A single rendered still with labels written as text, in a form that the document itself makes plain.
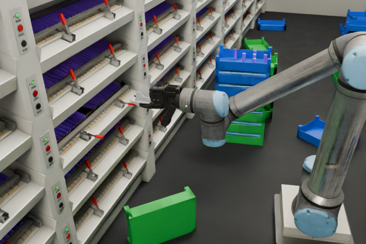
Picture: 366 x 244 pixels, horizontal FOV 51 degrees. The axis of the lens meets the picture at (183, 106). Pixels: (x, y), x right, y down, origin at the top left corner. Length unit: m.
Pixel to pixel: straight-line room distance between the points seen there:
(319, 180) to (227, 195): 0.71
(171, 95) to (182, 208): 0.53
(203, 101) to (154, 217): 0.58
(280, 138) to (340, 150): 1.18
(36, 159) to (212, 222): 0.93
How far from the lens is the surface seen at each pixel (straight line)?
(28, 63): 1.16
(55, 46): 1.29
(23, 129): 1.22
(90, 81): 1.48
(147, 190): 2.05
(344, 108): 1.26
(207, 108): 1.35
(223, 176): 2.13
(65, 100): 1.36
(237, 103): 1.48
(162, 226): 1.73
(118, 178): 1.88
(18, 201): 1.29
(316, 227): 1.52
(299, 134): 2.50
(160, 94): 1.41
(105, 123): 1.58
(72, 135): 1.47
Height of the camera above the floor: 1.34
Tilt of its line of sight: 29 degrees down
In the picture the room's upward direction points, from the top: 1 degrees counter-clockwise
